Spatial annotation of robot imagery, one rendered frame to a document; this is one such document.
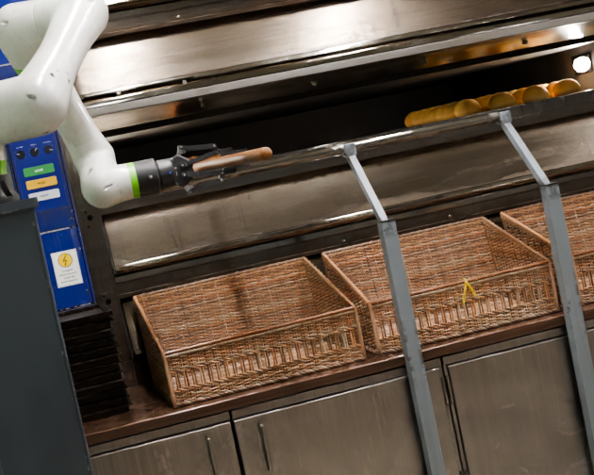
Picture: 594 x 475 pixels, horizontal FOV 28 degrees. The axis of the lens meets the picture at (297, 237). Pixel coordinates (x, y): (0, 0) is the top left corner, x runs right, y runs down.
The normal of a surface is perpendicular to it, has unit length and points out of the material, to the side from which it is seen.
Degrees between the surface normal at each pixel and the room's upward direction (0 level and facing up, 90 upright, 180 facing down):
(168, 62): 70
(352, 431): 90
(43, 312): 90
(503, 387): 92
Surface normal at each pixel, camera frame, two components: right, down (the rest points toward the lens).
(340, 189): 0.15, -0.31
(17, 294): 0.29, 0.01
